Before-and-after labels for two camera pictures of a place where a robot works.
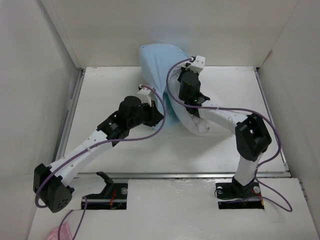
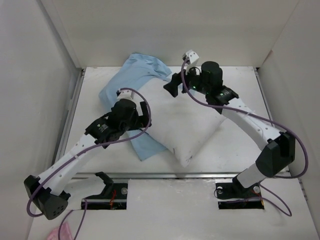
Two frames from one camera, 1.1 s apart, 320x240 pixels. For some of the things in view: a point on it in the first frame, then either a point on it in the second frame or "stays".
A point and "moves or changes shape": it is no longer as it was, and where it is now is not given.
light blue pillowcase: [158, 60] -> [137, 71]
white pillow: [193, 123] moves or changes shape
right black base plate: [235, 190] stays
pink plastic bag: [64, 233] stays
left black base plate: [113, 196] stays
